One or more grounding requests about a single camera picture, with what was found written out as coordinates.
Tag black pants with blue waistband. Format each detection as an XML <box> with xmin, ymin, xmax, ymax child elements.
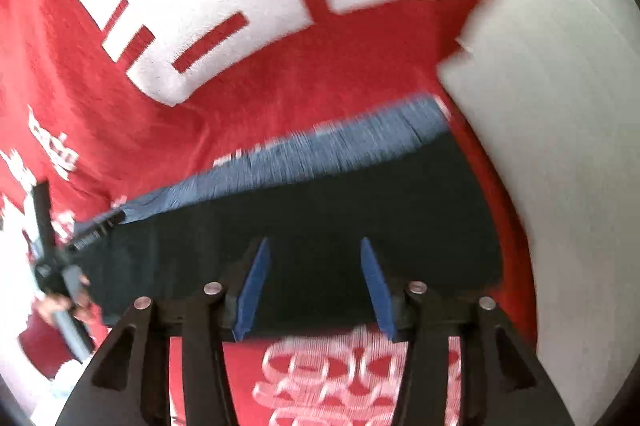
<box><xmin>75</xmin><ymin>93</ymin><xmax>503</xmax><ymax>342</ymax></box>

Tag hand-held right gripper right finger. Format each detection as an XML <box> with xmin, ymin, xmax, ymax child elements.
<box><xmin>360</xmin><ymin>236</ymin><xmax>586</xmax><ymax>426</ymax></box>

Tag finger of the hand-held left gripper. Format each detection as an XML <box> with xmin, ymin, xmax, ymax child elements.
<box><xmin>62</xmin><ymin>210</ymin><xmax>126</xmax><ymax>258</ymax></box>
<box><xmin>31</xmin><ymin>180</ymin><xmax>56</xmax><ymax>264</ymax></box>

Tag person's left hand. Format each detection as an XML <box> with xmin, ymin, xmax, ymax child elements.
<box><xmin>35</xmin><ymin>295</ymin><xmax>72</xmax><ymax>323</ymax></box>

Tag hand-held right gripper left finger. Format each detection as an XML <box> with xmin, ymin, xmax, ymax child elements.
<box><xmin>55</xmin><ymin>236</ymin><xmax>273</xmax><ymax>426</ymax></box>

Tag white pillow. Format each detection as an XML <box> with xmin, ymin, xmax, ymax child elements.
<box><xmin>437</xmin><ymin>0</ymin><xmax>638</xmax><ymax>407</ymax></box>

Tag red printed blanket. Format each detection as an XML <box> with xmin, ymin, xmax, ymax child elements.
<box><xmin>0</xmin><ymin>0</ymin><xmax>538</xmax><ymax>426</ymax></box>

